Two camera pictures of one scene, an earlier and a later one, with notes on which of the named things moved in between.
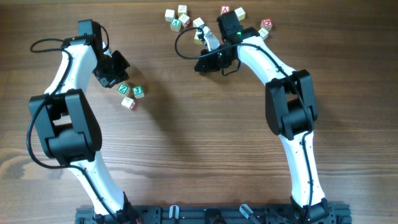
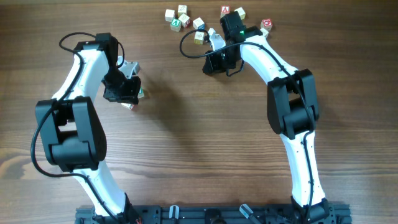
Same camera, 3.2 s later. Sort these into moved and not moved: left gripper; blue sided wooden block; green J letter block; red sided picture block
Moved: left gripper
Not moved: blue sided wooden block; red sided picture block; green J letter block
